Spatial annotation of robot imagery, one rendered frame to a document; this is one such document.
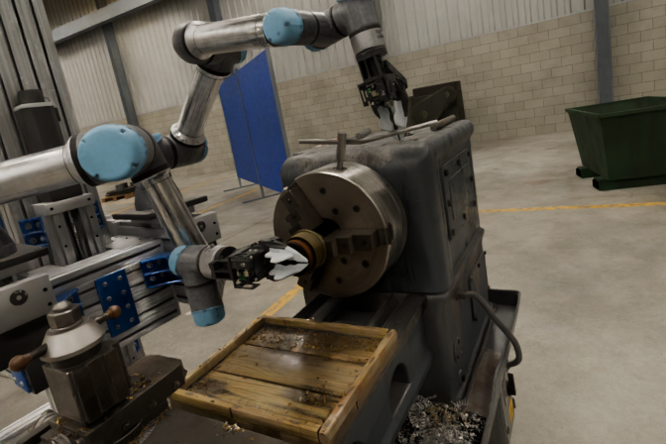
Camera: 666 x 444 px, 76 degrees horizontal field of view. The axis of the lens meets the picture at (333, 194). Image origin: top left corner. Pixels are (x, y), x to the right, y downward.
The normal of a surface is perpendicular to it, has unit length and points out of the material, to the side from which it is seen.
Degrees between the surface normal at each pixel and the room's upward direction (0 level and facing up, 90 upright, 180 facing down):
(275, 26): 90
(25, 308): 90
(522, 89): 90
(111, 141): 90
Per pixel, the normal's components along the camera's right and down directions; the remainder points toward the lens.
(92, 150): 0.29, 0.13
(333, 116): -0.45, 0.25
